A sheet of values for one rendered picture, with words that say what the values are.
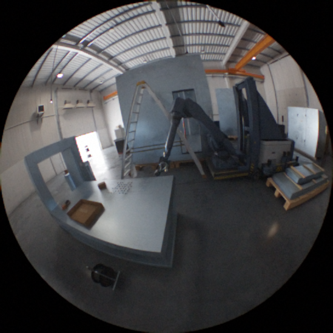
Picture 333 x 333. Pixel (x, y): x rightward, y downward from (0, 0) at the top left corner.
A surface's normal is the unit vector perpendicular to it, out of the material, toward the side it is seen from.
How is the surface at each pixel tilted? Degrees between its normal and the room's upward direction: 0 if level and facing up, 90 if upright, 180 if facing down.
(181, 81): 90
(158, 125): 90
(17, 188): 90
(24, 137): 90
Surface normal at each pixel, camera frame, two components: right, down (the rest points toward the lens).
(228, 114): -0.50, 0.42
